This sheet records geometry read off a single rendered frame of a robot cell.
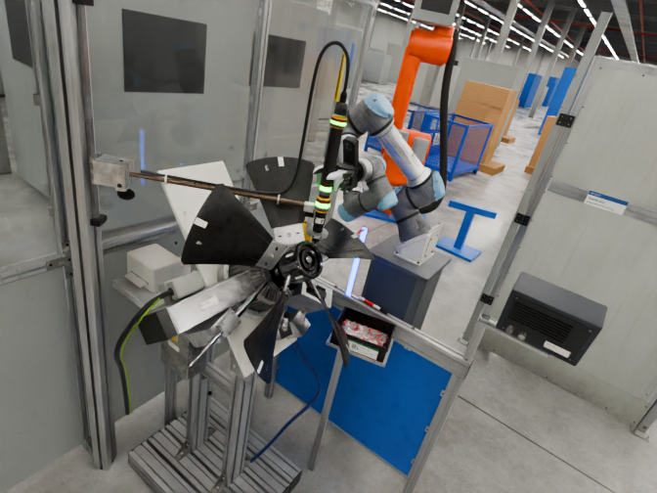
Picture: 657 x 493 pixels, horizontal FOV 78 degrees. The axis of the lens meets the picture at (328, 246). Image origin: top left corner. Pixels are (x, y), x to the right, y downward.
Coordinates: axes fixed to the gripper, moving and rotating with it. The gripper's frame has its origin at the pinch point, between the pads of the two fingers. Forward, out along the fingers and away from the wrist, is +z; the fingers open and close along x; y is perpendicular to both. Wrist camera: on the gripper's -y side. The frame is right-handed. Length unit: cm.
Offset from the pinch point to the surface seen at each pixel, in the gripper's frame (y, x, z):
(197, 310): 36, 7, 37
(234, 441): 111, 8, 14
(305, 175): 5.9, 11.7, -8.3
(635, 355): 98, -129, -182
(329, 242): 27.3, 0.7, -14.0
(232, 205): 8.7, 9.5, 25.4
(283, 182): 8.3, 14.9, -1.4
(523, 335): 38, -66, -34
